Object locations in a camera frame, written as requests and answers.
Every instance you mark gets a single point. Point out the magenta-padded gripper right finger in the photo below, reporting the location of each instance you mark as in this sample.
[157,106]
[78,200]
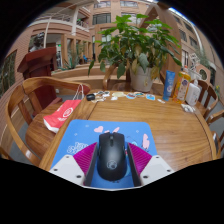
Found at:
[155,166]

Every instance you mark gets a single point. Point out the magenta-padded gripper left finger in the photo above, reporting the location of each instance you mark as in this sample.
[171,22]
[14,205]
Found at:
[68,166]

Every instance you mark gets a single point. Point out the black computer mouse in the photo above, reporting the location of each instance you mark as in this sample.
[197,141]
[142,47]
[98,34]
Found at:
[111,156]

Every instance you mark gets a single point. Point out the blue cartoon-print mouse pad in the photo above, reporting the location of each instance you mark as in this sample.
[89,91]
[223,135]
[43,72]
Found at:
[80,133]

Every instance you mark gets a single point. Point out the red paper bag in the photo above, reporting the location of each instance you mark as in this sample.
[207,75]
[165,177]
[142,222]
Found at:
[61,115]

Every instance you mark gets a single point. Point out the small white packet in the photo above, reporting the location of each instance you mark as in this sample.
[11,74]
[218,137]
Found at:
[188,108]

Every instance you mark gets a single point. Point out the small black round object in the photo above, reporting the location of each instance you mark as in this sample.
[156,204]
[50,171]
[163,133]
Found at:
[90,97]

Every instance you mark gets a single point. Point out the row of small stickers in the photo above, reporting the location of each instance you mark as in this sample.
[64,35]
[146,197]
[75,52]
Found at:
[131,96]

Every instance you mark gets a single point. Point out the white pump bottle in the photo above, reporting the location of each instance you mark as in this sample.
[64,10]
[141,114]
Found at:
[192,95]

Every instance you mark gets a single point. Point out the blue squeeze tube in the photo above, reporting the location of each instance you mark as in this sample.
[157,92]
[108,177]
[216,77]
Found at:
[169,85]

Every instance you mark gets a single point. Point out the yellow liquid soap bottle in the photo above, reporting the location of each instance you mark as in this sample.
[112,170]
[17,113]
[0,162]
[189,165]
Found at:
[181,86]

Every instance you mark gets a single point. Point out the dark red wooden lectern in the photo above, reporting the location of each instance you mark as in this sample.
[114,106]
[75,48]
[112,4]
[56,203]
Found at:
[40,63]

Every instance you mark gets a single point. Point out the white outdoor sculpture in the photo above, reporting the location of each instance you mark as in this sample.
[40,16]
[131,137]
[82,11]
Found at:
[194,60]

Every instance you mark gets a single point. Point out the green potted plant, white pot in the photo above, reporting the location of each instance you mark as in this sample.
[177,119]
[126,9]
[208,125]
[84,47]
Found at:
[140,50]

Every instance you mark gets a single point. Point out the dark bust statue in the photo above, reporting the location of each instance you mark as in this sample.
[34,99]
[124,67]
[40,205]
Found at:
[37,41]

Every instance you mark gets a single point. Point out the wooden pergola post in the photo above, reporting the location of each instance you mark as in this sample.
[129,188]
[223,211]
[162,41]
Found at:
[156,13]

